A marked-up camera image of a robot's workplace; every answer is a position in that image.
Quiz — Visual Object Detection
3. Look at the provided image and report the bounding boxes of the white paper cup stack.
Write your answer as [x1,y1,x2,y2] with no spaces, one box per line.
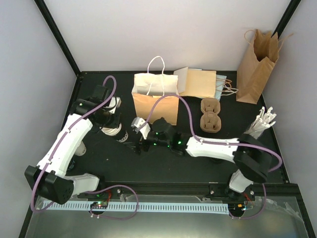
[101,123,129,143]
[74,141,87,156]

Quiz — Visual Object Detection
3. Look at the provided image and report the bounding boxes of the orange paper bag white handles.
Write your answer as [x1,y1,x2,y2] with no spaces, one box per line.
[131,56,179,125]

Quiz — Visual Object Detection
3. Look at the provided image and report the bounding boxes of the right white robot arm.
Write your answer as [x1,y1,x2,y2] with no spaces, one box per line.
[131,117,272,200]

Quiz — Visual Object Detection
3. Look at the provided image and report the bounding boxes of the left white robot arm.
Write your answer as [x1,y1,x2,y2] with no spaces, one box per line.
[25,85,128,204]

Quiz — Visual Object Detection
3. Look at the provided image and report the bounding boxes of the tan flat paper bag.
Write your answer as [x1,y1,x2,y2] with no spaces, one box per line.
[173,66,235,98]

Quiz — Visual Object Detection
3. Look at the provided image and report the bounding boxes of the light blue flat paper bag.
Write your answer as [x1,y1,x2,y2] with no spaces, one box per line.
[189,68,227,100]

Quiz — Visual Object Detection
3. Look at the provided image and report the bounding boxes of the white stirrer bundle in cup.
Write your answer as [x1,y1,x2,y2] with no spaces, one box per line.
[245,107,277,139]

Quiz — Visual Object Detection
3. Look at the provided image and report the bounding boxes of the standing brown paper bag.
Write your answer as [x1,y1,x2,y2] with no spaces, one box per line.
[236,29,287,104]

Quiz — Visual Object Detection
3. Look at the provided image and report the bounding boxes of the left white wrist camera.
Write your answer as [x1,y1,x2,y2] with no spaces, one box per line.
[107,97,121,114]

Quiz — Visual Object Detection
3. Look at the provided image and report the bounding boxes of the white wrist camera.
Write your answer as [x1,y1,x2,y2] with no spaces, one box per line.
[131,117,151,140]
[107,97,121,114]

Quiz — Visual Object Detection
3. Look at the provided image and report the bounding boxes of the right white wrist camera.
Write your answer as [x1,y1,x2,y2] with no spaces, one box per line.
[131,117,151,140]

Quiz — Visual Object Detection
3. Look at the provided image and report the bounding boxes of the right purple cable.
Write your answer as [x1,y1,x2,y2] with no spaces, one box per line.
[136,93,283,173]

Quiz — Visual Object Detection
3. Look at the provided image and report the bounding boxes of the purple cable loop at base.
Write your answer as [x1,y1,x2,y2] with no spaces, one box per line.
[89,184,139,221]

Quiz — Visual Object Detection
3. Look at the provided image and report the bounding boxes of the light blue cable duct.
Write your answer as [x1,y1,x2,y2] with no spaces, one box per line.
[48,201,229,215]

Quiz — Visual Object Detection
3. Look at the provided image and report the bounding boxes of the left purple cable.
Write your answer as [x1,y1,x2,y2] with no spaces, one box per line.
[30,75,117,214]

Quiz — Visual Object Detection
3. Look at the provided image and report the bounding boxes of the left black frame post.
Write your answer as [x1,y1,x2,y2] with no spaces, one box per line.
[34,0,81,76]

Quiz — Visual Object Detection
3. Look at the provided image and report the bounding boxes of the black frame post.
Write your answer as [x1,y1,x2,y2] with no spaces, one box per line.
[272,0,301,38]
[34,0,81,76]

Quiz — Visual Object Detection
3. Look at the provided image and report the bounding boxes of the right black frame post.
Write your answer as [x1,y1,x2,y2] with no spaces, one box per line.
[272,0,301,38]

